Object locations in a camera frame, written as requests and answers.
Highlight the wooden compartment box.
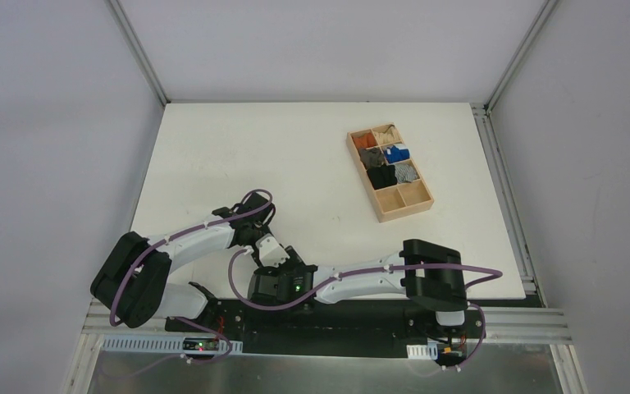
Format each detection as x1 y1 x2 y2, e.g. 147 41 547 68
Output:
346 123 435 222

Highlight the orange rolled underwear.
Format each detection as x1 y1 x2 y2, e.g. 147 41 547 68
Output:
352 132 377 150

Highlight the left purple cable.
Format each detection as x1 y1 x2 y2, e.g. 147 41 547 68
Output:
108 188 276 364

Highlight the right white cable duct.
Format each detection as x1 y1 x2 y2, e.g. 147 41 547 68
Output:
406 344 438 360

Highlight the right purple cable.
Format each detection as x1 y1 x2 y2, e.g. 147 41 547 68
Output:
227 247 504 313

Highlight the left white cable duct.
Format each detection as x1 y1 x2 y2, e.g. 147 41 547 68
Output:
101 334 229 356

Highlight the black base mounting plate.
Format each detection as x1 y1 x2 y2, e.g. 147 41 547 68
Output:
165 299 482 358

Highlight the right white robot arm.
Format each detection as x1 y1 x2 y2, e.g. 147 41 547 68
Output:
248 239 468 337

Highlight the white cable duct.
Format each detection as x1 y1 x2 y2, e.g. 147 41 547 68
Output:
101 334 229 356
406 344 438 360

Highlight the black rolled underwear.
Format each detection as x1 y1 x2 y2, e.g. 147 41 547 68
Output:
367 164 398 190

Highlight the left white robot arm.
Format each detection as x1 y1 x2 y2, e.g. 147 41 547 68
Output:
90 189 276 332

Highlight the grey striped rolled underwear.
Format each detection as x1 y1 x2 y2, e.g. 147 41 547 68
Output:
395 163 419 184

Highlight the purple cable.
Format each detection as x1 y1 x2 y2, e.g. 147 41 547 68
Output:
227 247 504 313
108 188 276 364

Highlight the beige rolled underwear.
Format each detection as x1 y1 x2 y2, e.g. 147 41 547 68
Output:
372 124 402 145

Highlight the blue rolled underwear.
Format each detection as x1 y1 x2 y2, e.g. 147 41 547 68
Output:
382 144 410 164

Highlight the dark grey rolled underwear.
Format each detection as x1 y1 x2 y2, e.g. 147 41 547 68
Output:
358 147 386 170

